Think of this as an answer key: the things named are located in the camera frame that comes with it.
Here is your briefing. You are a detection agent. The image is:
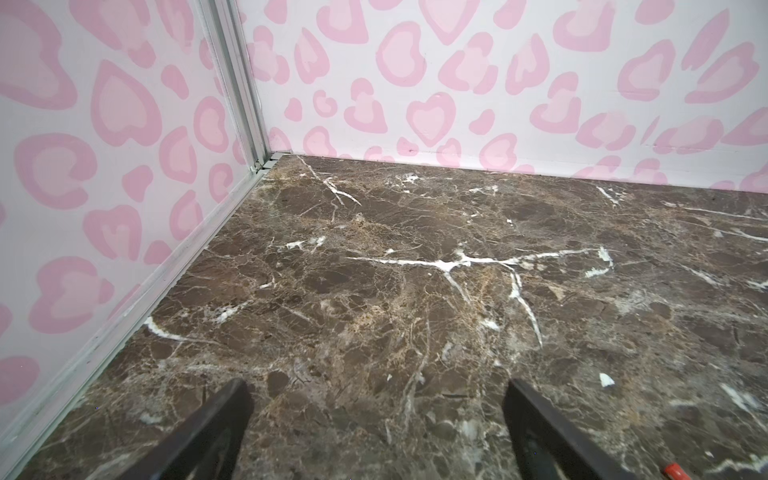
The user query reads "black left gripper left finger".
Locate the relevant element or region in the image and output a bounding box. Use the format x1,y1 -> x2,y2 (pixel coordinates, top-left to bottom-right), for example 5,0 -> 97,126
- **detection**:
120,379 -> 254,480

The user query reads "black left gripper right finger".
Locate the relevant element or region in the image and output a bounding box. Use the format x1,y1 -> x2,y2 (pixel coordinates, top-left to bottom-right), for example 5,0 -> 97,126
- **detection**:
502,379 -> 635,479

